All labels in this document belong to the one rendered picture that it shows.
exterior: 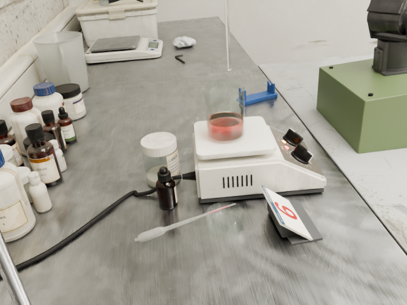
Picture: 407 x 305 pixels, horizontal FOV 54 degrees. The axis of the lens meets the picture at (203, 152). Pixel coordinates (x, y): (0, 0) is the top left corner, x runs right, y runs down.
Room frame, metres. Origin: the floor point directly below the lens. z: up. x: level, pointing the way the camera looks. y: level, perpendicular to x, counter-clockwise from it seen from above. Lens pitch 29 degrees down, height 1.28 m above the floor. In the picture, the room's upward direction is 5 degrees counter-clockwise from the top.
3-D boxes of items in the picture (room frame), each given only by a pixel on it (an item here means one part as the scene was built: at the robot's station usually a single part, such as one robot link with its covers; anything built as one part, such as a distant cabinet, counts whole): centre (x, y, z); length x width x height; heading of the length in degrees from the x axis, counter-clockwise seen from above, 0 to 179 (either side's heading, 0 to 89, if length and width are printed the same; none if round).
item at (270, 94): (0.91, -0.14, 0.92); 0.10 x 0.03 x 0.04; 112
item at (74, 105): (0.90, 0.31, 0.94); 0.07 x 0.07 x 0.07
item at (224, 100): (0.56, -0.04, 1.03); 0.07 x 0.06 x 0.08; 6
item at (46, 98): (0.81, 0.32, 0.96); 0.06 x 0.06 x 0.11
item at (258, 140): (0.57, -0.05, 0.98); 0.12 x 0.12 x 0.01; 1
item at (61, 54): (1.08, 0.36, 0.97); 0.18 x 0.13 x 0.15; 19
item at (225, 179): (0.57, -0.07, 0.94); 0.22 x 0.13 x 0.08; 91
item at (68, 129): (0.77, 0.28, 0.94); 0.03 x 0.03 x 0.08
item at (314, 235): (0.44, -0.11, 0.92); 0.09 x 0.06 x 0.04; 8
